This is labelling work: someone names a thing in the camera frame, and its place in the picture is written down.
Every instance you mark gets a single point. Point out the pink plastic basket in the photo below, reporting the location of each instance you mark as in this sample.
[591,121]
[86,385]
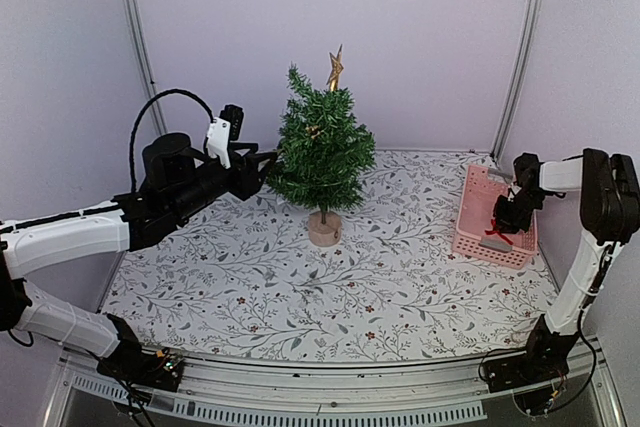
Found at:
[476,231]

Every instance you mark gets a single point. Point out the front aluminium rail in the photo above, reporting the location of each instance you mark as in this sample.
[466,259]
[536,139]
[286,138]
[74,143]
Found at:
[227,391]

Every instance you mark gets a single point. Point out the gold star tree topper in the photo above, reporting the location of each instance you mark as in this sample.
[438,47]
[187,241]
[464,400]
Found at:
[336,69]

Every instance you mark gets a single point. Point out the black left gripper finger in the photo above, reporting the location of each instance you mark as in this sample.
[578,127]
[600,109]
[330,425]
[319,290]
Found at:
[263,164]
[260,149]

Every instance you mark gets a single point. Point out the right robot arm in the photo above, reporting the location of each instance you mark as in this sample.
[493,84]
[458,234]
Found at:
[608,190]

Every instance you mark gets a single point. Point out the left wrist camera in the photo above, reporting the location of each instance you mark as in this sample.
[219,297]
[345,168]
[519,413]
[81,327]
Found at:
[224,128]

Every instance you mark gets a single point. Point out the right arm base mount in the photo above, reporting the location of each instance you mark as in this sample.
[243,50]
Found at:
[509,369]

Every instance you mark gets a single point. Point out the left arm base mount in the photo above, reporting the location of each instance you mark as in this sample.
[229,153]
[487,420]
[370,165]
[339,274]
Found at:
[161,370]

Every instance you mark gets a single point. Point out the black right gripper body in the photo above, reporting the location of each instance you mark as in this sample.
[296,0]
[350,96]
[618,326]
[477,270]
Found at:
[519,211]

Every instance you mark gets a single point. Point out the floral patterned table mat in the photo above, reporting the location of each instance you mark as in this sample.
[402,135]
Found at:
[242,279]

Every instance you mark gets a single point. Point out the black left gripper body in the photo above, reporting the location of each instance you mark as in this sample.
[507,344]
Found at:
[244,185]

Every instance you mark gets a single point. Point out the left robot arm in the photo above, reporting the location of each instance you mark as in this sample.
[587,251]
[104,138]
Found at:
[179,182]

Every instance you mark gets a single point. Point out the red ribbon bow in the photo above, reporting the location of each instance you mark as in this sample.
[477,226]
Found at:
[502,236]

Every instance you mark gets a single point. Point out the small green christmas tree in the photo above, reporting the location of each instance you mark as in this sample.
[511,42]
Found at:
[322,175]

